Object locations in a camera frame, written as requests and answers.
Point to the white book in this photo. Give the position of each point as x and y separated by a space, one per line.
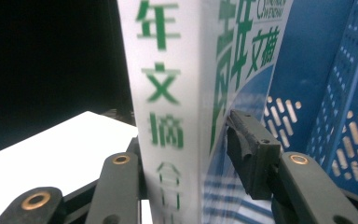
167 62

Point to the blue plastic file rack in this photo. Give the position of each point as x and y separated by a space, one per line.
307 62

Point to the black curtain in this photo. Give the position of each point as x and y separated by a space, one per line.
43 46

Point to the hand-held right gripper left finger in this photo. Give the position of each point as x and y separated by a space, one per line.
118 186

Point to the white table cover sheet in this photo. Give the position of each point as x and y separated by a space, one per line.
59 149

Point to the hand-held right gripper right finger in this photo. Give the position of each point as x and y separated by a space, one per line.
254 155

